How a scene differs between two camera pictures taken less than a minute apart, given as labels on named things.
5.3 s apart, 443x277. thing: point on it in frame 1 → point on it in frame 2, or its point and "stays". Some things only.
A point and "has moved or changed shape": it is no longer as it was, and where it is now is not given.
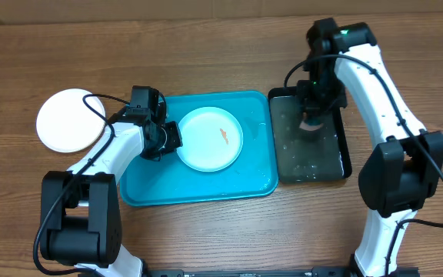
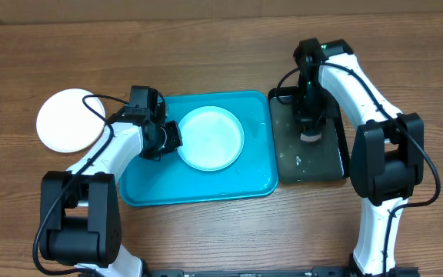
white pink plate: [66, 124] stays
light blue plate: [211, 138] stays
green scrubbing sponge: [311, 125] has moved or changed shape
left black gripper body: [168, 140] stays
